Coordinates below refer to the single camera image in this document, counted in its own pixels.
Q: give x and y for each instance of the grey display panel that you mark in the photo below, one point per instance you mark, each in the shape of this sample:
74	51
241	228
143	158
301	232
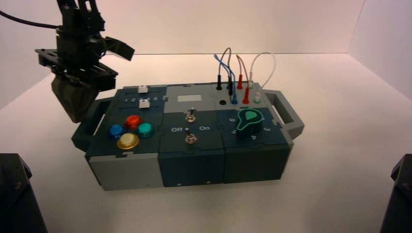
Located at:
189	98

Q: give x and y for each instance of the white slider knob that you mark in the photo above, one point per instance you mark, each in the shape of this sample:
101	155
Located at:
142	89
145	104

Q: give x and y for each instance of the black green rotary knob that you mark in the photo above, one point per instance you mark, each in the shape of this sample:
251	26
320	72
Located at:
249	122

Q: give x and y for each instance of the metal toggle switch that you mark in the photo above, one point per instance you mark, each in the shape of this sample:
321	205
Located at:
191	116
190	138

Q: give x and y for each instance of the dark teal grey task box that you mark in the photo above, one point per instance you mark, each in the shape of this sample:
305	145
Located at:
190	164

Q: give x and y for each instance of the blue dome push button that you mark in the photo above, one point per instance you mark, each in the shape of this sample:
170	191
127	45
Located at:
116	131

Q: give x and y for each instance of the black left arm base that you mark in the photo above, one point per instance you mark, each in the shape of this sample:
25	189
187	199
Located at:
14	199

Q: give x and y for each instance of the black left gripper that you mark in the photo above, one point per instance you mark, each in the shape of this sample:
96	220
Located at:
77	54

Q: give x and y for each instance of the yellow dome push button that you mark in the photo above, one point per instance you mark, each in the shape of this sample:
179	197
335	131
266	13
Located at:
127	141

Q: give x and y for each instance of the red dome push button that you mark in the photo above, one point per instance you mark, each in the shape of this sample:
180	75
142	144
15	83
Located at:
133	121

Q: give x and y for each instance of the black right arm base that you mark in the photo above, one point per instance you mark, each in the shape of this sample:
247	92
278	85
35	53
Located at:
400	199

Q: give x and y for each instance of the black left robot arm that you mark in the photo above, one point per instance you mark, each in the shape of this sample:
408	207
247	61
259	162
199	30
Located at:
80	14

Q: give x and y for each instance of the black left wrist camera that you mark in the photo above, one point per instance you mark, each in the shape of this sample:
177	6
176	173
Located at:
119	48

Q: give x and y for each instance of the green dome push button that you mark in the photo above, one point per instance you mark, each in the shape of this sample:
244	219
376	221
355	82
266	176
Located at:
145	130

